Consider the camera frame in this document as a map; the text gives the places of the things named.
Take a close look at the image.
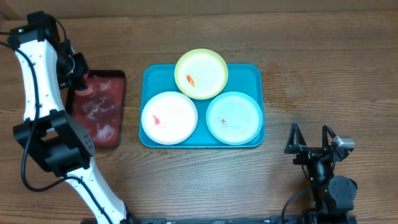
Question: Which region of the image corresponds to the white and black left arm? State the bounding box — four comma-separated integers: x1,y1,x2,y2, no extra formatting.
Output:
5,11,136,223

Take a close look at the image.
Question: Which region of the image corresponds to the light blue plate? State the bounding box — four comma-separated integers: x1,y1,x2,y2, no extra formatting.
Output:
206,91,263,146

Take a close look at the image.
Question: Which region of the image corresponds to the dark red water tray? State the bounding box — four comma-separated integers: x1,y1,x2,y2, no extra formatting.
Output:
65,70,126,148

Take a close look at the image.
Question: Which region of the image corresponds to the teal plastic serving tray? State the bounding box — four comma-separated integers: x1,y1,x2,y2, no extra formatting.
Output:
139,63,264,149

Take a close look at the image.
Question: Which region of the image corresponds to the yellow-green plate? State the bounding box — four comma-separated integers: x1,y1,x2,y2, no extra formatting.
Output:
174,49,229,100

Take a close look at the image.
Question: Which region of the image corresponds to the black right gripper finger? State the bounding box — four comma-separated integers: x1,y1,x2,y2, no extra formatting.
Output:
284,123,307,154
322,124,336,148

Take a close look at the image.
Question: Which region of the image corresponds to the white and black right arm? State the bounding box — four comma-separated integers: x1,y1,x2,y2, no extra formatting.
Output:
284,123,358,221

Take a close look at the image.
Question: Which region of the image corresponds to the white plate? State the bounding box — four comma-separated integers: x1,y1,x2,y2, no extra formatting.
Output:
141,91,198,145

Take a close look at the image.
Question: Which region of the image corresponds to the brown cardboard back panel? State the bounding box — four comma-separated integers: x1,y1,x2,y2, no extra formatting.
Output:
1,0,397,20

